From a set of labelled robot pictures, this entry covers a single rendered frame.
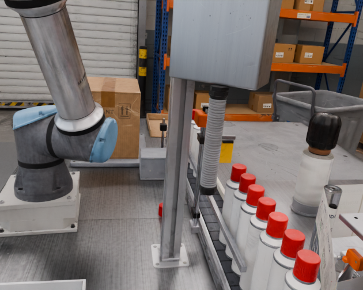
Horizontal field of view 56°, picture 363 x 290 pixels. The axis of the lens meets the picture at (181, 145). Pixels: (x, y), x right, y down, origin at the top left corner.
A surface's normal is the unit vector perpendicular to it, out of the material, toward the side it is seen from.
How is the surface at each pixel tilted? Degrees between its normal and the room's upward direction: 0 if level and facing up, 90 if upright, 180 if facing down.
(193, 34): 90
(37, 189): 70
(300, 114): 94
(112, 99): 90
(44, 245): 0
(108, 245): 0
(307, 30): 90
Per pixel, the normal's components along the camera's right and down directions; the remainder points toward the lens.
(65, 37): 0.86, 0.30
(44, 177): 0.46, 0.00
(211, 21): -0.44, 0.29
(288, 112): -0.85, 0.18
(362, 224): 0.07, -0.93
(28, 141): -0.22, 0.30
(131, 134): 0.16, 0.36
